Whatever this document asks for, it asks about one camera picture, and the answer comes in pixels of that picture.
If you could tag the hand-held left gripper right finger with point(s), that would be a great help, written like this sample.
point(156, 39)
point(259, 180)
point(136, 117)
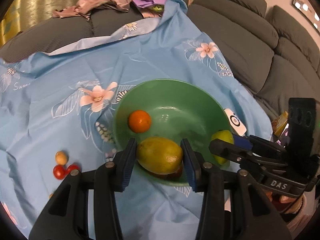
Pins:
point(188, 165)

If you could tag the green mango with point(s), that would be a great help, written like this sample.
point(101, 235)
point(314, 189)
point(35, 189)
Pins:
point(221, 136)

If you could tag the gold curtain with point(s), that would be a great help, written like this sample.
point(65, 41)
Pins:
point(37, 5)

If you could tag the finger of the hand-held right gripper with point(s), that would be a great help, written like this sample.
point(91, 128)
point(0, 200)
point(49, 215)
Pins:
point(225, 150)
point(241, 142)

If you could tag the small tan longan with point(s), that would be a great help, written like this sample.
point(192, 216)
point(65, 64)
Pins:
point(61, 158)

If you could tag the yellow carton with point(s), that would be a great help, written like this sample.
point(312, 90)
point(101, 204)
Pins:
point(281, 122)

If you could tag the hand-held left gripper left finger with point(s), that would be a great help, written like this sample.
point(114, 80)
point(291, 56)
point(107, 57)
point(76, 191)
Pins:
point(128, 165)

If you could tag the grey sofa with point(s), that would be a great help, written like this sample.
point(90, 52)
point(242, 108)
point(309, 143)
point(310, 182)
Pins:
point(237, 42)

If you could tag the blue floral cloth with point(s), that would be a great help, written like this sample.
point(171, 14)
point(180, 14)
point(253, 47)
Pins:
point(62, 110)

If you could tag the red tomato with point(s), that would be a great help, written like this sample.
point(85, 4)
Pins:
point(72, 168)
point(58, 172)

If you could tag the green bowl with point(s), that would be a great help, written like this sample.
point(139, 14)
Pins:
point(175, 120)

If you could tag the yellow-green mango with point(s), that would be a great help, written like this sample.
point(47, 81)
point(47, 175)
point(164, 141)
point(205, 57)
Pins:
point(160, 157)

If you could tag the orange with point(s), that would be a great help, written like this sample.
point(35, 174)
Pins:
point(139, 121)

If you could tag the framed wall picture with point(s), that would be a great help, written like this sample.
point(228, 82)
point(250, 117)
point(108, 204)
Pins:
point(307, 5)

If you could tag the white remote control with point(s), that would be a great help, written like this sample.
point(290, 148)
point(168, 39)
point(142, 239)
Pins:
point(235, 122)

